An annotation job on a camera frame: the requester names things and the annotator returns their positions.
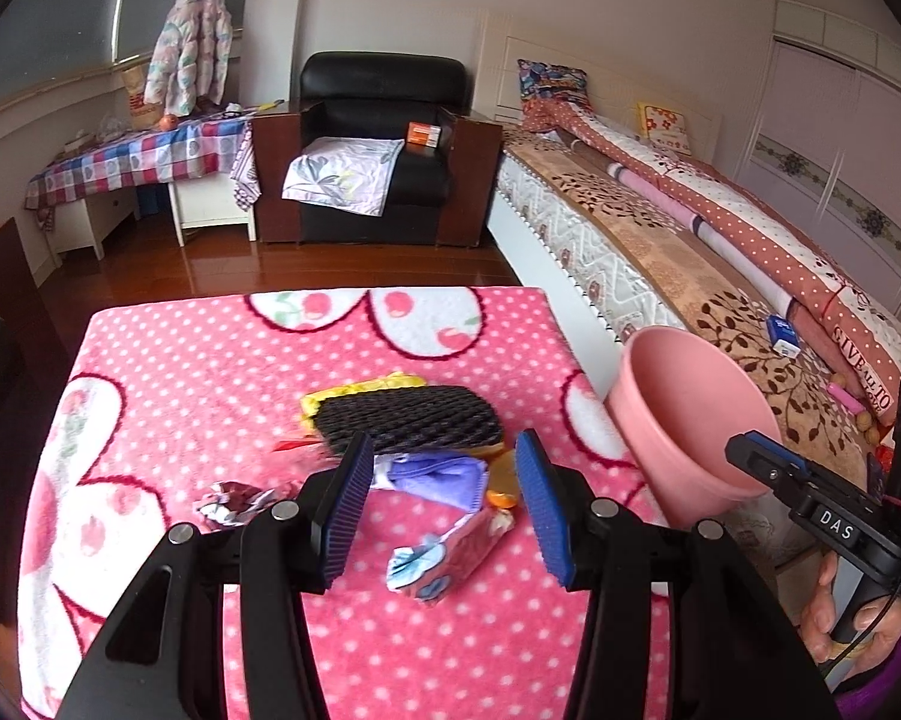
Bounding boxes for blue and white box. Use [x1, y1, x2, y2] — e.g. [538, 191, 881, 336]
[765, 313, 801, 360]

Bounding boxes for purple sleeved right forearm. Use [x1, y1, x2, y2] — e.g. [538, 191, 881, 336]
[829, 615, 901, 720]

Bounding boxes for white wardrobe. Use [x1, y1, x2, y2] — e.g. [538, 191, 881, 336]
[735, 0, 901, 302]

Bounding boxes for white desk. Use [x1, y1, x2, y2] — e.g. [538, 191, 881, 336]
[46, 172, 257, 261]

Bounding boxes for purple wrapper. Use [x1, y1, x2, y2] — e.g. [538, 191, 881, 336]
[371, 452, 491, 515]

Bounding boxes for white bed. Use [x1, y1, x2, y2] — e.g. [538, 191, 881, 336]
[486, 13, 901, 567]

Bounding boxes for floral pink packet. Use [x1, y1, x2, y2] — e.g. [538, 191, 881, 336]
[386, 508, 513, 608]

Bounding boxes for checkered tablecloth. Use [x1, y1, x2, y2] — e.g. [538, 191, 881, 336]
[25, 115, 261, 230]

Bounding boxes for yellow flower pillow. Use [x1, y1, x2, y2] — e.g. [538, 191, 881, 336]
[637, 101, 696, 156]

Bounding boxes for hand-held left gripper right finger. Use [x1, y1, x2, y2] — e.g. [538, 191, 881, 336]
[514, 429, 845, 720]

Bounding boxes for white leaf print cloth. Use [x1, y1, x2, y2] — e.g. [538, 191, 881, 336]
[281, 136, 407, 218]

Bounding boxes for pink plastic bucket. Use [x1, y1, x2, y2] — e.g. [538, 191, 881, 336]
[606, 326, 786, 530]

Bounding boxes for beige woven bag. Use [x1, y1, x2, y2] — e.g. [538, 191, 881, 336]
[121, 64, 160, 129]

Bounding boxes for patterned wrapper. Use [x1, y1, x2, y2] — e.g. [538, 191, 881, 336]
[196, 481, 296, 535]

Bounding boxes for colourful cartoon pillow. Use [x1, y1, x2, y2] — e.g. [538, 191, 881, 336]
[517, 58, 591, 103]

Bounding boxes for polka dot rolled quilt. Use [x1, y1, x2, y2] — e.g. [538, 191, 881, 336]
[525, 96, 901, 422]

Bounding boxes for black foam net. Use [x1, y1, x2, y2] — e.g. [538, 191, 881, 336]
[311, 385, 506, 460]

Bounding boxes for brown leaf print bedspread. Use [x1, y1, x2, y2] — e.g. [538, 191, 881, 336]
[499, 124, 896, 515]

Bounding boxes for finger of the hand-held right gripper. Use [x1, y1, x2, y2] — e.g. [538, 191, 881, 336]
[724, 430, 816, 501]

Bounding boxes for yellow wrapper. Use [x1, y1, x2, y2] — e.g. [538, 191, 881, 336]
[301, 373, 429, 436]

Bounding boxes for black leather armchair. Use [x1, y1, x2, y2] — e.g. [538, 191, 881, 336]
[251, 52, 504, 248]

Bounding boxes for pink rolled blanket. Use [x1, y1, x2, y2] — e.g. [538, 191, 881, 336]
[606, 161, 800, 335]

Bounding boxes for pink polka dot blanket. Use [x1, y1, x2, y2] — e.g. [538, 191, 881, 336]
[17, 286, 693, 720]

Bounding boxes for pastel puffer jacket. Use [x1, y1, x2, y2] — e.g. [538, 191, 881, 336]
[143, 0, 235, 118]

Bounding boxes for person's right hand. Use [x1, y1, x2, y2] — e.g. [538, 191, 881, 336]
[799, 551, 901, 680]

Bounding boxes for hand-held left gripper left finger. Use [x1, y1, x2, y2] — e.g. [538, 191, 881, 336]
[59, 431, 377, 720]

